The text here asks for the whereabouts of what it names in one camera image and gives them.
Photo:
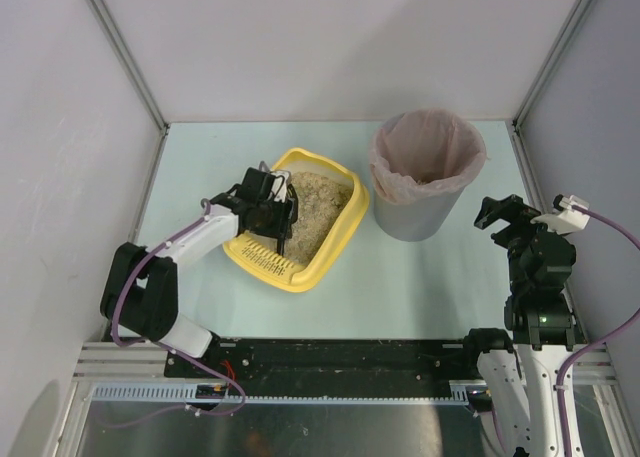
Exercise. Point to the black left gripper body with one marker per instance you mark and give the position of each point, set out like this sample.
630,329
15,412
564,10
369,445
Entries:
288,217

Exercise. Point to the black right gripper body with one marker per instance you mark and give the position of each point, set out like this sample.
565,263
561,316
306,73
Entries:
507,217

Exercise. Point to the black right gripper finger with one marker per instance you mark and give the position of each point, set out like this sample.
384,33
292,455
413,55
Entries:
491,211
516,212

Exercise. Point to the grey trash bin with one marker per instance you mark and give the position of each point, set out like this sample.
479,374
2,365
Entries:
414,222

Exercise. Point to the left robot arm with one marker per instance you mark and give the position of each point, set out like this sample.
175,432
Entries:
141,292

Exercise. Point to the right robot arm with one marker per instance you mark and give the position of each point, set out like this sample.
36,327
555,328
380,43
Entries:
526,364

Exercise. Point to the beige cat litter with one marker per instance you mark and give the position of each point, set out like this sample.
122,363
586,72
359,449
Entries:
321,200

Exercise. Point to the yellow litter box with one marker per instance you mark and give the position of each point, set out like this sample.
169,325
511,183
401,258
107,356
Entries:
257,255

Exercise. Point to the pink plastic bin liner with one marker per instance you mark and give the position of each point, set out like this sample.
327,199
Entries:
425,154

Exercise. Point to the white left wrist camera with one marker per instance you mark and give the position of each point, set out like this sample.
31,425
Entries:
277,189

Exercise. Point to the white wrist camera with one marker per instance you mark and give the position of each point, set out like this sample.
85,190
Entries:
277,189
567,217

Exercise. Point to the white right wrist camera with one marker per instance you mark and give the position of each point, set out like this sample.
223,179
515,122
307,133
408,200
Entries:
567,217

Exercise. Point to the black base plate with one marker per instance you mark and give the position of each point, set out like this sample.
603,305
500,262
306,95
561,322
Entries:
345,365

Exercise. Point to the grey slotted cable duct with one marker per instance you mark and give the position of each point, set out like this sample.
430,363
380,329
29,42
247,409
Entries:
452,393

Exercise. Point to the right aluminium frame post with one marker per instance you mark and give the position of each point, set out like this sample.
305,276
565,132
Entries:
566,35

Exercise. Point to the aluminium frame post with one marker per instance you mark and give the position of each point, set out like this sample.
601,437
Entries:
124,55
566,35

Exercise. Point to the left aluminium frame post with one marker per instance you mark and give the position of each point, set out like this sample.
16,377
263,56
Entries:
124,55

